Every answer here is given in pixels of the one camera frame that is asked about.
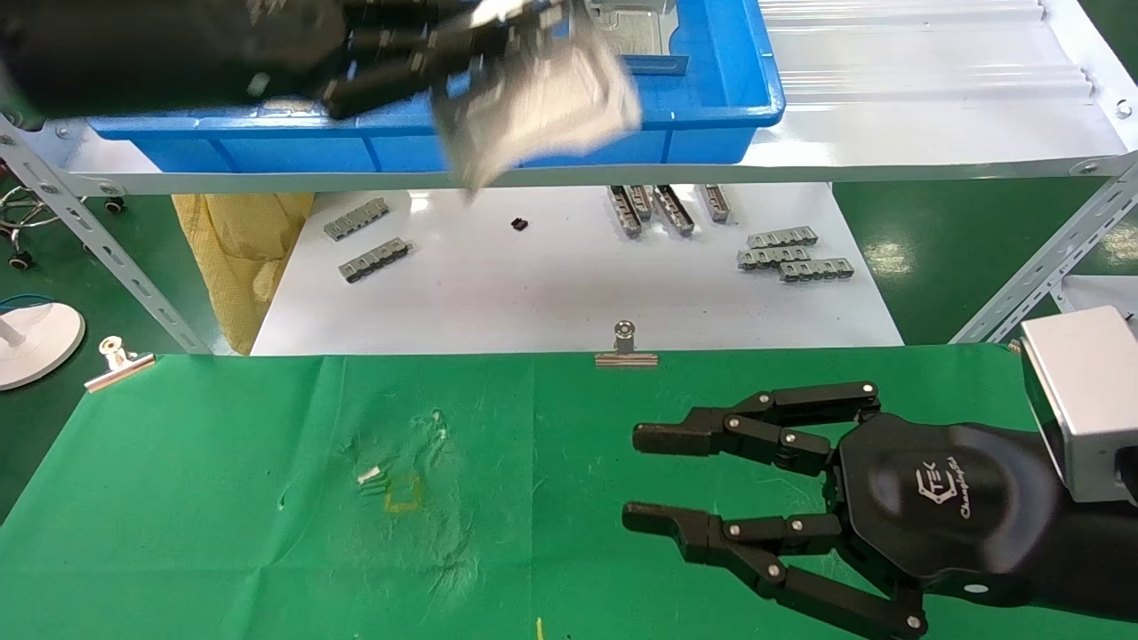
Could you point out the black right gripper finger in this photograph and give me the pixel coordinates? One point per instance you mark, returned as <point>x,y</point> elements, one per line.
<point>738,431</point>
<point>756,533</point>

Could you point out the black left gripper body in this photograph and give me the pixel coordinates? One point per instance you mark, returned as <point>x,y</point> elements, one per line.
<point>204,49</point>

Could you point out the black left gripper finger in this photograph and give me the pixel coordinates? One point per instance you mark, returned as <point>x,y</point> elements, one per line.
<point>391,84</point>
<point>400,18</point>

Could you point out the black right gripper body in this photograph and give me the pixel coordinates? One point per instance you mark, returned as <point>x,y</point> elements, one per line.
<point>942,498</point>

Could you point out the bent sheet metal bracket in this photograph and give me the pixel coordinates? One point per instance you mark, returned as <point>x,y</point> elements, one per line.
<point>542,98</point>
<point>645,36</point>

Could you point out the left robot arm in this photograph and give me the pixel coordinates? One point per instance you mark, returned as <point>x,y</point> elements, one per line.
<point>40,53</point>

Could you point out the grey metal connector strip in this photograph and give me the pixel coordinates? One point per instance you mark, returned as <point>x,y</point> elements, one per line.
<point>373,260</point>
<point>772,258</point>
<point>818,270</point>
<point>625,213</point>
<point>673,210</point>
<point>782,238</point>
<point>641,201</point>
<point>356,220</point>
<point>716,203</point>

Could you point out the yellow cloth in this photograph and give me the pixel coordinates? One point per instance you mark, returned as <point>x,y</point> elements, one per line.
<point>231,258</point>

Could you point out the perforated metal rack upright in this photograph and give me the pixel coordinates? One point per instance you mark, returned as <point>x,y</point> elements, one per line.
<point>1049,258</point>
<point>89,231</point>

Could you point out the white low board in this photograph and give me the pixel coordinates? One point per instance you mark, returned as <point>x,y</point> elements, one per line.
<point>533,284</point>

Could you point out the office chair wheel base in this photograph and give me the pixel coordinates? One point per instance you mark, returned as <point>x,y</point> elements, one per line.
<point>22,213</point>

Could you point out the blue plastic tray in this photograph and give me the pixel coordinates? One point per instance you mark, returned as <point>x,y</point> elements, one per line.
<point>711,89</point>

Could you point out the white metal shelf board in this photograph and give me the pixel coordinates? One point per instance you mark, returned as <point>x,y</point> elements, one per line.
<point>889,133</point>

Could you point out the white round stand base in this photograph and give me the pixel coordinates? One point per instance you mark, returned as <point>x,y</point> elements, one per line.
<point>40,342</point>

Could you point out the small white scrap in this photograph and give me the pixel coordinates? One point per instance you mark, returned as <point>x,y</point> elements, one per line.
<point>369,476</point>

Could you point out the green table cloth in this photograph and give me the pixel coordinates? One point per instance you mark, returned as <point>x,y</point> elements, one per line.
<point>356,551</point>

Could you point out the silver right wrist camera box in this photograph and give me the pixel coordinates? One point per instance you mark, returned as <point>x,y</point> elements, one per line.
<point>1085,400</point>

